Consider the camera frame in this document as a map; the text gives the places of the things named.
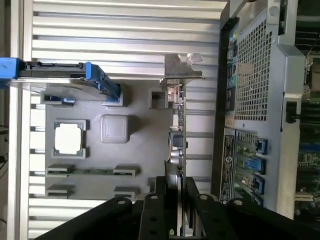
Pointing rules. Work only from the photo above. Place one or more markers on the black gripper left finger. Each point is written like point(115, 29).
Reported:
point(152, 217)

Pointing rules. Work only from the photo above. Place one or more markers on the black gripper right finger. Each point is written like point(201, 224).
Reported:
point(217, 222)

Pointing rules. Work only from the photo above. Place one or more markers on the black label sticker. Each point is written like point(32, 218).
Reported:
point(227, 170)

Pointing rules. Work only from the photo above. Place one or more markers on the blue expansion slot clip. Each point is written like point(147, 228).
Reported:
point(258, 186)
point(261, 146)
point(256, 165)

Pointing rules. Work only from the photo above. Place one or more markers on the grey parts rack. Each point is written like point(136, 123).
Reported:
point(142, 152)

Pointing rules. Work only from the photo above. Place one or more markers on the green RAM stick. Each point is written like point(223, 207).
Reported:
point(95, 172)

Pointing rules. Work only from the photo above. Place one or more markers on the silver CPU chip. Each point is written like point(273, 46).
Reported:
point(68, 138)

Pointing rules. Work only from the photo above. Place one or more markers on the green motherboard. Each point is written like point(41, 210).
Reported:
point(310, 150)

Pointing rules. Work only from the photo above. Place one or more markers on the grey open PC case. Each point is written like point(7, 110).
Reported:
point(275, 100)

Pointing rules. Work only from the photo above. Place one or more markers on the black rear port panel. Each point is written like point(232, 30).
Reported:
point(232, 75)

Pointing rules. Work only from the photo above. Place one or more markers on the disk drive with blue caddy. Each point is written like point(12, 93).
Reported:
point(95, 75)

